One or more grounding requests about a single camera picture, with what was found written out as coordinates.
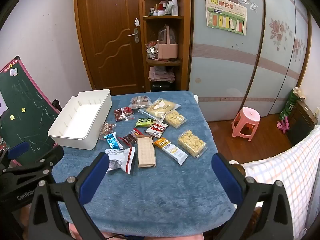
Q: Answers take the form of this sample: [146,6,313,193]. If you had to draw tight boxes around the folded pink clothes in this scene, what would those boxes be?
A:
[148,66,175,82]

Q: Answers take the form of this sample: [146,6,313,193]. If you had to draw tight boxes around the dark red clear packet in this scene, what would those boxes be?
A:
[119,129,140,147]

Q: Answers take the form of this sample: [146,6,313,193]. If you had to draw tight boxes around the green snack packet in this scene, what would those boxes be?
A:
[135,118,155,128]

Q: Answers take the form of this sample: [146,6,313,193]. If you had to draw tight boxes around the red and white cookie packet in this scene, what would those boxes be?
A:
[145,122,169,138]

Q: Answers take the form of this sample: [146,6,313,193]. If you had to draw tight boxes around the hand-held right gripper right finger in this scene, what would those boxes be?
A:
[211,152,294,240]

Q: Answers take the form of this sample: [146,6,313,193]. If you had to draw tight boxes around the puffed snack clear packet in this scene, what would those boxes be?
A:
[177,129,208,158]
[164,110,187,128]

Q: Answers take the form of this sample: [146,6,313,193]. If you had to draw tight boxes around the white packet with red stripe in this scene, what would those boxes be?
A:
[104,147,136,174]

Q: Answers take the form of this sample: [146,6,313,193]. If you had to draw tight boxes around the pink basket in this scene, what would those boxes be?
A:
[155,25,178,59]

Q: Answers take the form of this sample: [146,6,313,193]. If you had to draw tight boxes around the wooden shelf unit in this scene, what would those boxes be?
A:
[140,0,193,93]

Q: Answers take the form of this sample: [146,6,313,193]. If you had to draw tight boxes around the pink plastic stool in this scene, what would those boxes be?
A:
[231,107,261,142]

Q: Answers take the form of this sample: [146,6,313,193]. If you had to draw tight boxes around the mixed nut clear packet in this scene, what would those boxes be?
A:
[99,122,117,139]

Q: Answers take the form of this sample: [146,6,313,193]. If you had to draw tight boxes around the pink plastic toy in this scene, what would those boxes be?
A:
[276,119,290,133]

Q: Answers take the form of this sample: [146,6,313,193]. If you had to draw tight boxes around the blue towel table cover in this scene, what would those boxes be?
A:
[49,91,237,238]

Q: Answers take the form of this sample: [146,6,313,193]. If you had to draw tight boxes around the brown wooden door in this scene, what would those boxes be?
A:
[74,0,145,95]

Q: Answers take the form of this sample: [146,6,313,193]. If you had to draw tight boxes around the beige wafer bar packet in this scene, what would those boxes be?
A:
[136,135,157,168]

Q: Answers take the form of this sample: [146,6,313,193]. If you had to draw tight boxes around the green chalkboard with pink frame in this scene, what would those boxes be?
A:
[0,56,62,167]

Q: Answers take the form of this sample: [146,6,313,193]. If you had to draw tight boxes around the shiny foil bags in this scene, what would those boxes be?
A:
[146,41,159,58]

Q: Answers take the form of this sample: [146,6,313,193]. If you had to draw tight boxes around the green bag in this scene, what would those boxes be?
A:
[279,87,304,122]

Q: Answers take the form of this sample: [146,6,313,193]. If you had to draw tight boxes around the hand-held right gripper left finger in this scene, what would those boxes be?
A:
[27,152,110,240]

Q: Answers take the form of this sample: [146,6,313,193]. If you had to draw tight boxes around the wall poster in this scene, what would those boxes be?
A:
[204,0,248,36]

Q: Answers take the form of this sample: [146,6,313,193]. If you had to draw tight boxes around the floral sliding-door wardrobe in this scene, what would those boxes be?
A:
[189,0,313,117]

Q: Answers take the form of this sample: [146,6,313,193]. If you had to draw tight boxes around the checked blanket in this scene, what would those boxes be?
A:
[241,125,320,240]

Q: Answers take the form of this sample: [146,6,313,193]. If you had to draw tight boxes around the metal door handle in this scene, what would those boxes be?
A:
[127,28,140,43]

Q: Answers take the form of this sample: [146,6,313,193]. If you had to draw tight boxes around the orange and white snack packet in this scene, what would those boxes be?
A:
[152,137,188,166]

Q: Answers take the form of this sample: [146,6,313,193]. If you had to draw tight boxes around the black box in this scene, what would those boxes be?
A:
[151,81,175,92]

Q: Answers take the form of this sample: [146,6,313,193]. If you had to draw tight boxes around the large clear biscuit bag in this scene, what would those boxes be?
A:
[138,98,182,124]

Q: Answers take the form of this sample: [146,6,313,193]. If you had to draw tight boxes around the dark wooden cabinet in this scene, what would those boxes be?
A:
[285,100,318,147]

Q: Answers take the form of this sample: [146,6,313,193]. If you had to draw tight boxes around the cluster of toiletry bottles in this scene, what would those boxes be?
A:
[149,0,179,17]

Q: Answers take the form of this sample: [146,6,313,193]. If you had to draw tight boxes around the brown snack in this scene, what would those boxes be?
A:
[129,95,153,110]

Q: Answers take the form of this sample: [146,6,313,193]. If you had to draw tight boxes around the white plastic storage box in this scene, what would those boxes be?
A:
[47,89,112,150]

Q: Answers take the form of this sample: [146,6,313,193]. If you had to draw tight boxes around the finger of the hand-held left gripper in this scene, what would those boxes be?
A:
[5,145,64,178]
[0,141,29,173]

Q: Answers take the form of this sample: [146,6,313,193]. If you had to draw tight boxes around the red candy clear packet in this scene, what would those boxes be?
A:
[122,107,135,120]

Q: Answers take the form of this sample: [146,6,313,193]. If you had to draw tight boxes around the blue and white foil packet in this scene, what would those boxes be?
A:
[104,132,125,150]

